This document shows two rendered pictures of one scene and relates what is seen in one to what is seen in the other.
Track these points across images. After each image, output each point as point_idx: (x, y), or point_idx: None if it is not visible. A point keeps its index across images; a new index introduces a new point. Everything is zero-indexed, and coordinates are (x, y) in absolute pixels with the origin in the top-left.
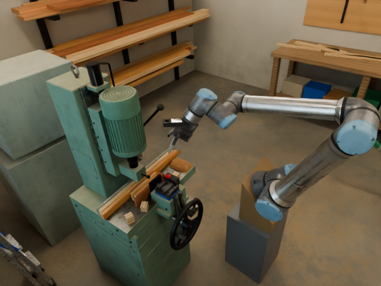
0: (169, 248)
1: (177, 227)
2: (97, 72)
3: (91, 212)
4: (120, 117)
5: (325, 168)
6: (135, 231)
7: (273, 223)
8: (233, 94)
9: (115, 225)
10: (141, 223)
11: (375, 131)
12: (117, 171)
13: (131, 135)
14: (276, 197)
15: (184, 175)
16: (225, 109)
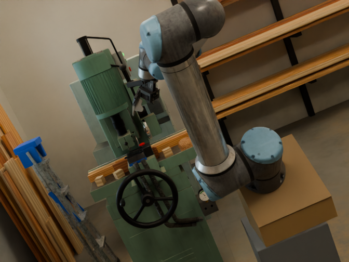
0: (174, 248)
1: (120, 191)
2: (83, 44)
3: None
4: (82, 76)
5: (173, 95)
6: (102, 195)
7: (261, 225)
8: None
9: (91, 186)
10: (110, 190)
11: (155, 24)
12: (117, 142)
13: (95, 95)
14: (197, 160)
15: (178, 153)
16: None
